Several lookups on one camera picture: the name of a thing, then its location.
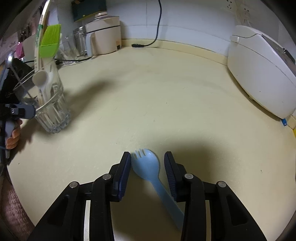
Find clear drinking glass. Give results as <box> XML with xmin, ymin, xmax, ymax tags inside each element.
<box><xmin>13</xmin><ymin>60</ymin><xmax>70</xmax><ymax>133</ymax></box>

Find small white ceramic spoon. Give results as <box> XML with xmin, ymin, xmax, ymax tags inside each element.
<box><xmin>32</xmin><ymin>70</ymin><xmax>51</xmax><ymax>106</ymax></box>

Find disposable chopsticks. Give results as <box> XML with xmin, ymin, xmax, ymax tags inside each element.
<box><xmin>33</xmin><ymin>0</ymin><xmax>53</xmax><ymax>103</ymax></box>

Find green silicone brush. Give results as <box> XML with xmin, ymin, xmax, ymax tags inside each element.
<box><xmin>39</xmin><ymin>24</ymin><xmax>61</xmax><ymax>96</ymax></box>

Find long metal spoon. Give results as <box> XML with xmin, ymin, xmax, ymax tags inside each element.
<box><xmin>6</xmin><ymin>53</ymin><xmax>39</xmax><ymax>108</ymax></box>

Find left hand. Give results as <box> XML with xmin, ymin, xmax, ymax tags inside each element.
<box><xmin>6</xmin><ymin>120</ymin><xmax>23</xmax><ymax>150</ymax></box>

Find clear glass jar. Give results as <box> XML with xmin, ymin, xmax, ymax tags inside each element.
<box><xmin>64</xmin><ymin>26</ymin><xmax>88</xmax><ymax>60</ymax></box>

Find left white knit sleeve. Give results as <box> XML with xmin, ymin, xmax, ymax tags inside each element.
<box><xmin>1</xmin><ymin>176</ymin><xmax>35</xmax><ymax>240</ymax></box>

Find beige electric kettle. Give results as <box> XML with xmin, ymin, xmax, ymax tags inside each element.
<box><xmin>85</xmin><ymin>11</ymin><xmax>122</xmax><ymax>57</ymax></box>

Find dark green knife holder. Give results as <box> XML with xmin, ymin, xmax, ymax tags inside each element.
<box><xmin>71</xmin><ymin>0</ymin><xmax>107</xmax><ymax>22</ymax></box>

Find white rice cooker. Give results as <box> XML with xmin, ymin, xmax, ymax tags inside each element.
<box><xmin>227</xmin><ymin>25</ymin><xmax>295</xmax><ymax>119</ymax></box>

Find black power cable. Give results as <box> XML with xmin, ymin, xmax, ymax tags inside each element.
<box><xmin>131</xmin><ymin>0</ymin><xmax>162</xmax><ymax>49</ymax></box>

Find white wall socket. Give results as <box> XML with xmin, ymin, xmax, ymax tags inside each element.
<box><xmin>224</xmin><ymin>0</ymin><xmax>253</xmax><ymax>16</ymax></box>

